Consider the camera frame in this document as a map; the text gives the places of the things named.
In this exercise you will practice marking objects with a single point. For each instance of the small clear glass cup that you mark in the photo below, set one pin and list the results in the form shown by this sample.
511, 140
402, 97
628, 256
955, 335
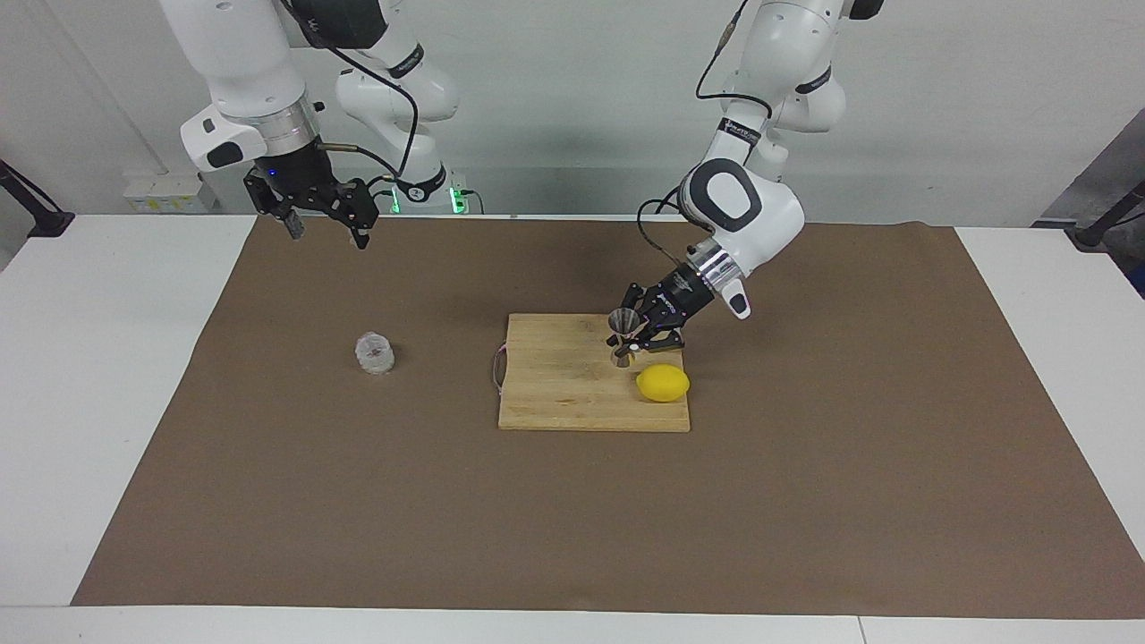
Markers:
374, 353

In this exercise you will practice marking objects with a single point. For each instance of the yellow lemon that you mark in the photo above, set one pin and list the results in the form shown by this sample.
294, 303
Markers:
663, 383

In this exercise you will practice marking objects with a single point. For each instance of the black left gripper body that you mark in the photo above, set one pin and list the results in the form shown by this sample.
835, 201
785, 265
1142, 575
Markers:
678, 300

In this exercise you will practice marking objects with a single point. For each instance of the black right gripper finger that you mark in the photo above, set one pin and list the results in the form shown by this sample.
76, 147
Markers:
358, 210

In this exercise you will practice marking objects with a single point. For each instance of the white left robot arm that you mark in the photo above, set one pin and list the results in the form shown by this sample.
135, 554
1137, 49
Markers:
760, 54

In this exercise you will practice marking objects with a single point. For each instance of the steel double jigger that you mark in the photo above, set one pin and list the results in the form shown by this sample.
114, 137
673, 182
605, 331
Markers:
623, 319

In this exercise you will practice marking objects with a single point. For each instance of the grey-padded black right gripper finger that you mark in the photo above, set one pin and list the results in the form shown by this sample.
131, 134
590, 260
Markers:
292, 224

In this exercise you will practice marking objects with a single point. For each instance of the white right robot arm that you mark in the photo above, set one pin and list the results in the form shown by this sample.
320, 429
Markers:
233, 54

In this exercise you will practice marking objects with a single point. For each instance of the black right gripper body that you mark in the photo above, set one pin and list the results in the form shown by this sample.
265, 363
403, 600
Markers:
295, 183

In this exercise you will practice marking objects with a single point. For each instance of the black stand leg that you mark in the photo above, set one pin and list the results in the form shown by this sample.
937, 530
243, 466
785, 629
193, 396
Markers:
1096, 234
49, 222

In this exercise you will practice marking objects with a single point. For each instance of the brown paper table mat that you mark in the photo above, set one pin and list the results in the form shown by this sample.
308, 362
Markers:
572, 519

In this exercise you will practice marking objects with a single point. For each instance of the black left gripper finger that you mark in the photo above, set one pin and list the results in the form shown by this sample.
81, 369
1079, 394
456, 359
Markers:
637, 298
662, 340

